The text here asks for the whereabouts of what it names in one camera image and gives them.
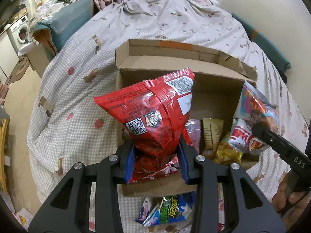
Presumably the yellow snack bag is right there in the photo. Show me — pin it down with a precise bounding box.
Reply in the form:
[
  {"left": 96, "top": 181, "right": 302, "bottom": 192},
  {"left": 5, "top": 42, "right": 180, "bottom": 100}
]
[{"left": 212, "top": 133, "right": 243, "bottom": 165}]

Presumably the pink sachet snack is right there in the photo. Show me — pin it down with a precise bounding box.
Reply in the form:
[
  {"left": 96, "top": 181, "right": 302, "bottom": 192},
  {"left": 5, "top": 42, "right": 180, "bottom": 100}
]
[{"left": 185, "top": 119, "right": 201, "bottom": 153}]

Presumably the beige brown snack pouch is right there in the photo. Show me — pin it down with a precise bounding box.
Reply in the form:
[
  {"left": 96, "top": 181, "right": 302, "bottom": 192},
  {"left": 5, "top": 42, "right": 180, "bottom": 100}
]
[{"left": 202, "top": 118, "right": 224, "bottom": 160}]

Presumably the blue Lonely God chips bag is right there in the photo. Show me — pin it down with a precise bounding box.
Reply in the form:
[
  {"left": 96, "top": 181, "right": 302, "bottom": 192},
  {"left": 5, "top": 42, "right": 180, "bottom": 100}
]
[{"left": 142, "top": 191, "right": 196, "bottom": 227}]

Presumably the white red Oishi shrimp bag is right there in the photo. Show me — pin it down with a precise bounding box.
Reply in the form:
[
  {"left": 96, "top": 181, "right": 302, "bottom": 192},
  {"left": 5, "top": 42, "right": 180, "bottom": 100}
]
[{"left": 228, "top": 81, "right": 278, "bottom": 155}]

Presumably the large red snack bag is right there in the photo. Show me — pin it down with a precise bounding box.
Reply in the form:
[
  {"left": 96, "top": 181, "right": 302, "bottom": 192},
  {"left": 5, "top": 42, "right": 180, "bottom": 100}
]
[{"left": 94, "top": 68, "right": 195, "bottom": 183}]

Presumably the person's right hand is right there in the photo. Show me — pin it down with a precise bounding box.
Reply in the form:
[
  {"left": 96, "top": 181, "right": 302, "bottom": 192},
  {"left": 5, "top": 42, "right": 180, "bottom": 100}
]
[{"left": 272, "top": 172, "right": 310, "bottom": 230}]

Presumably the checked bed quilt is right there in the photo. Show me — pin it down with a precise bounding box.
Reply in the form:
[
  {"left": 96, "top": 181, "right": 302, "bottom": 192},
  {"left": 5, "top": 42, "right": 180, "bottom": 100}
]
[{"left": 27, "top": 0, "right": 309, "bottom": 232}]

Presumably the brown cardboard box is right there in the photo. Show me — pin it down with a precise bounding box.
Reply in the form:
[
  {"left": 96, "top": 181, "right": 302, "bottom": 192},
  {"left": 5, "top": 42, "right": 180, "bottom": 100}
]
[{"left": 114, "top": 38, "right": 259, "bottom": 197}]

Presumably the teal bed side cushion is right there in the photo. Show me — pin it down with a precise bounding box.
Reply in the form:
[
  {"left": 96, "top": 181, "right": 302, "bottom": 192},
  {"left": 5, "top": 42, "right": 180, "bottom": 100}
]
[{"left": 232, "top": 13, "right": 291, "bottom": 73}]

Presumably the white washing machine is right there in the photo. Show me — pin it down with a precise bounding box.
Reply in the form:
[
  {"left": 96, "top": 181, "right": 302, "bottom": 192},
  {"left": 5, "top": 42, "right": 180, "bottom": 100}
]
[{"left": 6, "top": 14, "right": 28, "bottom": 54}]

